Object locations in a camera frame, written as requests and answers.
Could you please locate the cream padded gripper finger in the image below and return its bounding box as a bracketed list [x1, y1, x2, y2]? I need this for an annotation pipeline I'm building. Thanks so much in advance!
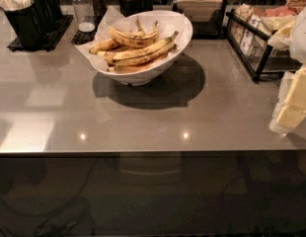
[269, 66, 306, 134]

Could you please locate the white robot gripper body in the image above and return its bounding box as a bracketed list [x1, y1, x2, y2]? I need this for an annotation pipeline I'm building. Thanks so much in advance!
[268, 7, 306, 64]

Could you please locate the long front yellow banana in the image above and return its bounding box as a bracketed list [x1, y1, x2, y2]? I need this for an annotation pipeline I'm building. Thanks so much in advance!
[97, 31, 179, 66]

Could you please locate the white oval bowl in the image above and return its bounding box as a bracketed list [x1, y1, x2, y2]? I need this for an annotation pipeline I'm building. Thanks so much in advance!
[91, 10, 194, 87]

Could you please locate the top spotted yellow banana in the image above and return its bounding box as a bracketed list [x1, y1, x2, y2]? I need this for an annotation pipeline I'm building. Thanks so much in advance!
[109, 18, 159, 48]

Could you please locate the bottom yellow banana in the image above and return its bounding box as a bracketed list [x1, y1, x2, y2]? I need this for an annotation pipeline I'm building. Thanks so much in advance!
[107, 53, 168, 74]

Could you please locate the left small yellow banana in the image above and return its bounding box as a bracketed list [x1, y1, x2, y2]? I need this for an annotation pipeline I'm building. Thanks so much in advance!
[89, 39, 120, 54]

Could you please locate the black napkin holder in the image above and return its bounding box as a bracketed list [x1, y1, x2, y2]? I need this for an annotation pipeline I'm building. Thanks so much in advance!
[172, 0, 226, 40]

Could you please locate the pepper shaker dark glass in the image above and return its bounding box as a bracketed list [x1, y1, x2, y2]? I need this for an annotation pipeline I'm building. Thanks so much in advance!
[90, 0, 107, 24]

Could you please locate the small black grid mat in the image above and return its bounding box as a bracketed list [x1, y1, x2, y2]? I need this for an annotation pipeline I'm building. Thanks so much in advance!
[71, 30, 96, 45]

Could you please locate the salt shaker clear glass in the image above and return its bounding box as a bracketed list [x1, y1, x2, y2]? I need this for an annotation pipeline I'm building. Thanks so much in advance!
[71, 0, 95, 33]

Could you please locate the black grid mat left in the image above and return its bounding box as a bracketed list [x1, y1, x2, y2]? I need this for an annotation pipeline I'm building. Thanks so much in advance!
[8, 15, 73, 51]

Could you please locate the rear black cutlery cup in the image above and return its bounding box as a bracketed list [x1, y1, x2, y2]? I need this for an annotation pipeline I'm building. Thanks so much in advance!
[33, 0, 62, 33]

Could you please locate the black cup with white cutlery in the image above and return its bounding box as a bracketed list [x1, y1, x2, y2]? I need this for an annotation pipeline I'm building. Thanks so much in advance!
[0, 0, 42, 48]

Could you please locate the black wire condiment rack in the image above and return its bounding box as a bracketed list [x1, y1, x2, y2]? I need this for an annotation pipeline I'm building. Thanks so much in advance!
[222, 4, 301, 82]

